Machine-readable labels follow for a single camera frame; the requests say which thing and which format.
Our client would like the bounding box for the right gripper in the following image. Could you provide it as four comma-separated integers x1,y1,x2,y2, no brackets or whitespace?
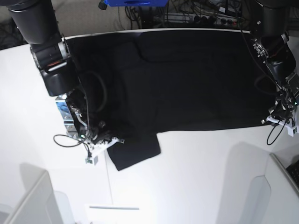
79,121,124,159

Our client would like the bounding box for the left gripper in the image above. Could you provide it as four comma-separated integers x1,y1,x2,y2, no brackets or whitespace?
261,98,298,131

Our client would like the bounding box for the black T-shirt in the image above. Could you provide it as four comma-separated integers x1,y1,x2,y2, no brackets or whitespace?
68,30,276,170

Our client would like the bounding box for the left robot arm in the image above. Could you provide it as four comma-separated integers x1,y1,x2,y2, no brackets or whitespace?
250,0,299,136

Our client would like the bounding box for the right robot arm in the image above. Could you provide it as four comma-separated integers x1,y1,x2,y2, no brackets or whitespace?
0,0,123,164

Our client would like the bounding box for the black keyboard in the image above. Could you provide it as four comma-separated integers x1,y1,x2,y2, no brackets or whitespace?
286,161,299,187

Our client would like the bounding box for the white monitor back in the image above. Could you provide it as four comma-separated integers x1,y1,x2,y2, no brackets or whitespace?
4,170,75,224

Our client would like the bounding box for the white partition panel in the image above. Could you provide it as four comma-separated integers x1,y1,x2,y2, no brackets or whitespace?
242,154,299,224

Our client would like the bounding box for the blue box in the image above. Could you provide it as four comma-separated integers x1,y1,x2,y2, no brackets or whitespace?
104,0,168,7

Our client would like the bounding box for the white power strip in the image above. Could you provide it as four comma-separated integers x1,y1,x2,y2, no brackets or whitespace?
164,13,237,26

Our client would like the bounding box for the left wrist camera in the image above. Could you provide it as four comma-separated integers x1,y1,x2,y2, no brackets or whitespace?
287,125,299,137

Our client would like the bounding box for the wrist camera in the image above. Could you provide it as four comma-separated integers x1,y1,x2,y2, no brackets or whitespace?
85,156,99,166
287,125,299,137

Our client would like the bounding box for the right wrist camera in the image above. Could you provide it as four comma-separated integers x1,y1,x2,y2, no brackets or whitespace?
85,156,99,166

